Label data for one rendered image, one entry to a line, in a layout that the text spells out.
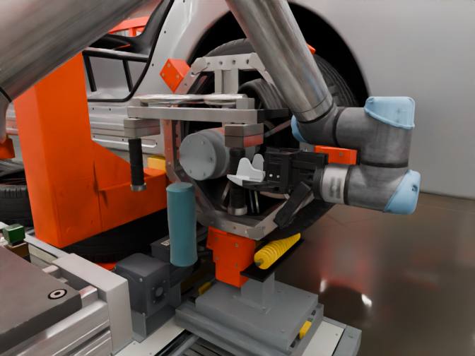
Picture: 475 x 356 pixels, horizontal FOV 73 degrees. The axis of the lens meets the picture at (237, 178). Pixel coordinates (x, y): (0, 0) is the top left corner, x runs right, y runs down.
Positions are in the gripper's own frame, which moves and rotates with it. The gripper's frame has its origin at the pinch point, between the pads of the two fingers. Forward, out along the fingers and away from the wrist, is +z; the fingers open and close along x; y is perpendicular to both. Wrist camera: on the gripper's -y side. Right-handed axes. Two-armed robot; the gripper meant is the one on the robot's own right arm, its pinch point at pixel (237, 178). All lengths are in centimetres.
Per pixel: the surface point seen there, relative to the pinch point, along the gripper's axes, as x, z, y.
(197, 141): -6.0, 16.5, 6.3
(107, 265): -18, 81, -56
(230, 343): -23, 18, -70
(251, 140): -1.7, -2.5, 8.5
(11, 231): 25, 57, -17
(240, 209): 1.3, -1.7, -6.7
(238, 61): -20.5, 13.1, 27.3
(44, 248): 0, 96, -44
